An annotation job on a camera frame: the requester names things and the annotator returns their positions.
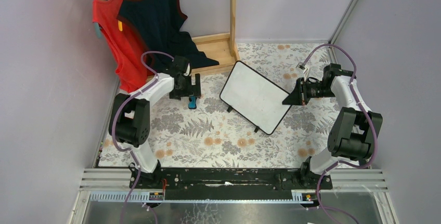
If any aluminium slotted rail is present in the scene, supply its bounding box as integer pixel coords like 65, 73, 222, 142
80, 178, 388, 204

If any navy tank top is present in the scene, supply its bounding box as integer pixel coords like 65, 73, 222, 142
117, 0, 219, 72

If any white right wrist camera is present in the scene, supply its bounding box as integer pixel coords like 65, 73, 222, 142
296, 62, 309, 79

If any red tank top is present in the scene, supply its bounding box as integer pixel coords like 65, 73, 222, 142
92, 0, 152, 93

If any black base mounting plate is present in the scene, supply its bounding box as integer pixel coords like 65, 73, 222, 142
129, 166, 333, 201

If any wooden clothes rack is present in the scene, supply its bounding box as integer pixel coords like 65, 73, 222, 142
81, 0, 241, 85

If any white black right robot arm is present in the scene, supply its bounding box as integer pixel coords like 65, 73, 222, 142
282, 63, 383, 176

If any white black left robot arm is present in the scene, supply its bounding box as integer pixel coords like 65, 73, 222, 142
109, 56, 201, 174

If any white whiteboard black frame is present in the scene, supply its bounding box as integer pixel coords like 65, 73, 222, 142
219, 61, 291, 135

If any blue whiteboard eraser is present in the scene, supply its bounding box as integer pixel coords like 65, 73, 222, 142
188, 96, 197, 110

